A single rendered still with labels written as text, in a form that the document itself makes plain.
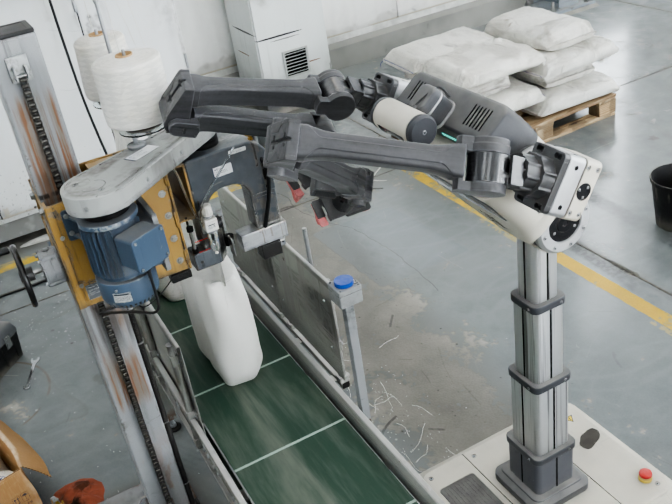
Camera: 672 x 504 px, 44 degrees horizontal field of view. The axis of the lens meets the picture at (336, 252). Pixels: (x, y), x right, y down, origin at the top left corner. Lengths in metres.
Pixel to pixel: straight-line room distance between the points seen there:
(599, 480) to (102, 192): 1.65
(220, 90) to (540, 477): 1.41
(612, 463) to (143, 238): 1.57
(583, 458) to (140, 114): 1.67
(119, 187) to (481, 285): 2.31
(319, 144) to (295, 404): 1.49
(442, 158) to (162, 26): 3.69
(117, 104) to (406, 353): 1.98
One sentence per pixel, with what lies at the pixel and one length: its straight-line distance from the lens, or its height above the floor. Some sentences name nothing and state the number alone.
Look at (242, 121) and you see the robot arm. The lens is 1.98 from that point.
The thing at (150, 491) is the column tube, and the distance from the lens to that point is 2.86.
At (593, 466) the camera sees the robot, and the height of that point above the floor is 0.26.
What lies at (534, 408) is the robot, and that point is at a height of 0.62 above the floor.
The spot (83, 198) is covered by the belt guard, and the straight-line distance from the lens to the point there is 2.01.
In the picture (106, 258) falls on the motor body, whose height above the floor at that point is 1.24.
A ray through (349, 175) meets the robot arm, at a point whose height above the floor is 1.44.
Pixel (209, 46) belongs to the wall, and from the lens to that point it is 6.58.
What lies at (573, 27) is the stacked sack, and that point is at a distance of 5.45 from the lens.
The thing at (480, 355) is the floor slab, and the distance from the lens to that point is 3.54.
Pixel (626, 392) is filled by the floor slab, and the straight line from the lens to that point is 3.38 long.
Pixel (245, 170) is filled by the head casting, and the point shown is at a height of 1.26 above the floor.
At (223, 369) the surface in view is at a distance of 2.90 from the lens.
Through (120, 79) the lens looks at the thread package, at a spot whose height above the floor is 1.66.
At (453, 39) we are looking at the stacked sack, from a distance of 5.34.
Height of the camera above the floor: 2.20
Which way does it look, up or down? 30 degrees down
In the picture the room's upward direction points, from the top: 9 degrees counter-clockwise
